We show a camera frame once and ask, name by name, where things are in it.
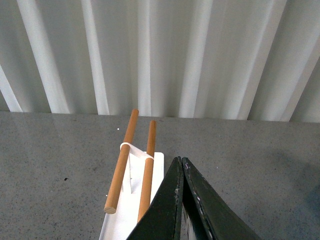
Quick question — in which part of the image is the white towel rack stand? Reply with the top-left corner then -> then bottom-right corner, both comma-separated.
99,143 -> 150,240

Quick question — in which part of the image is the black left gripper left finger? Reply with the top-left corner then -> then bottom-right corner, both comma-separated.
128,156 -> 184,240

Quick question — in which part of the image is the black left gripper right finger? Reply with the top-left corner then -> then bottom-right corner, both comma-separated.
182,157 -> 260,240

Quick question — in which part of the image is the right wooden rack bar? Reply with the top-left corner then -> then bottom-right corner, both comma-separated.
137,120 -> 157,223

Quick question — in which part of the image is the left wooden rack bar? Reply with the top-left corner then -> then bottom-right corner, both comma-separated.
103,109 -> 139,214

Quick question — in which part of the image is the white pleated curtain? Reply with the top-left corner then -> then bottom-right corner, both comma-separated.
0,0 -> 320,123

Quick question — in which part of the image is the wooden rack bar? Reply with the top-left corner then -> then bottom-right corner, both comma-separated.
103,109 -> 139,214
137,120 -> 157,223

